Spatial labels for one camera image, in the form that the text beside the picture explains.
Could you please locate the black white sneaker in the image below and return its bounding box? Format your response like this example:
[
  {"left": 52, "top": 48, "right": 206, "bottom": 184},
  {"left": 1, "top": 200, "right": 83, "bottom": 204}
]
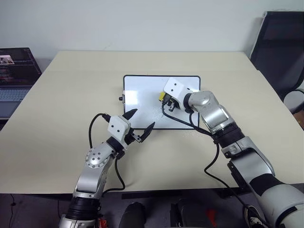
[{"left": 244, "top": 205, "right": 269, "bottom": 228}]

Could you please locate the white rounded object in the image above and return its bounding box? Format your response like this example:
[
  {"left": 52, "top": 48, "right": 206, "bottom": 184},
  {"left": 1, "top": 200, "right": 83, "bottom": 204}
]
[{"left": 283, "top": 88, "right": 304, "bottom": 115}]

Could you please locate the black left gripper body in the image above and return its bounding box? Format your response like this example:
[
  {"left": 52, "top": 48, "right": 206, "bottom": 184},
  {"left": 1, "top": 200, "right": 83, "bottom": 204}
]
[{"left": 124, "top": 128, "right": 143, "bottom": 146}]

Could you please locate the black office chair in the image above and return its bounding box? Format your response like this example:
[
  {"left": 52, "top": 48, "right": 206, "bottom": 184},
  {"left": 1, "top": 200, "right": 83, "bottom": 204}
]
[{"left": 250, "top": 11, "right": 304, "bottom": 114}]

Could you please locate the open laptop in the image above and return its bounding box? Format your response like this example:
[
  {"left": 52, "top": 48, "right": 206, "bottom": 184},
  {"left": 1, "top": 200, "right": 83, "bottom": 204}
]
[{"left": 0, "top": 47, "right": 42, "bottom": 120}]

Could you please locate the dark rounded shape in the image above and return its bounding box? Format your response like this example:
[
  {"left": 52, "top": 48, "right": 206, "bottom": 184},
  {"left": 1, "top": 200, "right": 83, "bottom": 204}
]
[{"left": 118, "top": 201, "right": 147, "bottom": 228}]

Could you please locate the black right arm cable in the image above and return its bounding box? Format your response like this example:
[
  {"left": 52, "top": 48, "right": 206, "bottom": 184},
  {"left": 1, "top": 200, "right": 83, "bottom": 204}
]
[{"left": 161, "top": 102, "right": 258, "bottom": 214}]

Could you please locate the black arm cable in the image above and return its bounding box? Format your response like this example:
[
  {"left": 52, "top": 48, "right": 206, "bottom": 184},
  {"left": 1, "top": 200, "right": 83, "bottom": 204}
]
[
  {"left": 88, "top": 113, "right": 126, "bottom": 192},
  {"left": 161, "top": 102, "right": 258, "bottom": 214}
]

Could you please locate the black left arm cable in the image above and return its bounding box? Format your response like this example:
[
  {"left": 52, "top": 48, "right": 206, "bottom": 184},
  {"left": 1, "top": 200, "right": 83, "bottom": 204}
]
[{"left": 88, "top": 113, "right": 126, "bottom": 192}]

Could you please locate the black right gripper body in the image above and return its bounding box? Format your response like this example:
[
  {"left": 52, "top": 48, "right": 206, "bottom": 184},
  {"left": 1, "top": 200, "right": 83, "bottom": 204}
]
[{"left": 161, "top": 93, "right": 178, "bottom": 113}]

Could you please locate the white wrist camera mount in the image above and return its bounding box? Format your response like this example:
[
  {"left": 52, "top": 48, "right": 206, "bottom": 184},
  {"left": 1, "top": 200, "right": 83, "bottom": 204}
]
[
  {"left": 162, "top": 77, "right": 194, "bottom": 109},
  {"left": 107, "top": 115, "right": 132, "bottom": 148}
]

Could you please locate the black framed whiteboard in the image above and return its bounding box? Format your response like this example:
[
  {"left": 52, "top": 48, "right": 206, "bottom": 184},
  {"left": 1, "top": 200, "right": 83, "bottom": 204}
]
[{"left": 118, "top": 75, "right": 202, "bottom": 130}]

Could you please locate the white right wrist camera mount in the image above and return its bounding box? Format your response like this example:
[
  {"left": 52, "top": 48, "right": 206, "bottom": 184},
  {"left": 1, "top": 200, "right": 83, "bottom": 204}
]
[{"left": 162, "top": 77, "right": 194, "bottom": 109}]

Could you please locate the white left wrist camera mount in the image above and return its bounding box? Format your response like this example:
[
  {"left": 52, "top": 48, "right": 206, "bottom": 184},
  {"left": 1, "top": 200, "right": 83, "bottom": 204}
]
[{"left": 107, "top": 115, "right": 132, "bottom": 148}]

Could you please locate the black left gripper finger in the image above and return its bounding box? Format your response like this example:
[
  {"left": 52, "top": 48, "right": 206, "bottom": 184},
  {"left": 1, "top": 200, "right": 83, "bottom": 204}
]
[
  {"left": 140, "top": 122, "right": 156, "bottom": 143},
  {"left": 122, "top": 108, "right": 138, "bottom": 122}
]

